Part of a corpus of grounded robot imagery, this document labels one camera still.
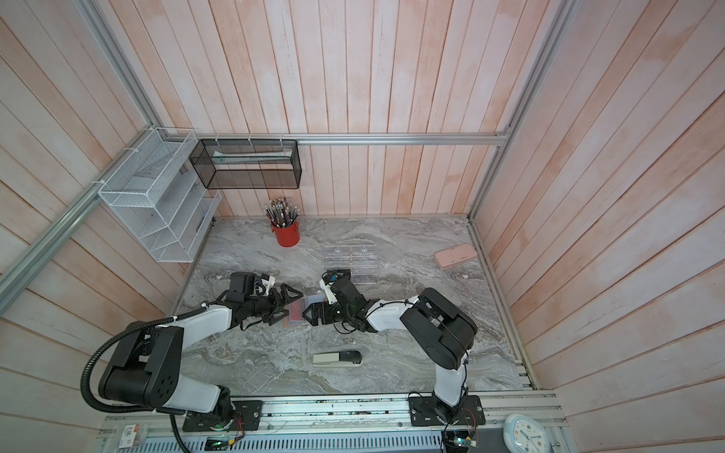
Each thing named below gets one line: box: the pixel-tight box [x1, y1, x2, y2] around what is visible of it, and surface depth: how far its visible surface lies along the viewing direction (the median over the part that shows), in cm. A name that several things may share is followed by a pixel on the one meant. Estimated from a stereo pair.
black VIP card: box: [332, 268, 352, 283], surface depth 100 cm
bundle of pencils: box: [262, 196, 301, 229], surface depth 103 cm
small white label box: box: [118, 423, 141, 450], surface depth 70 cm
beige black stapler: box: [312, 351, 363, 368], surface depth 83 cm
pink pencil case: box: [433, 243, 478, 270], surface depth 108 cm
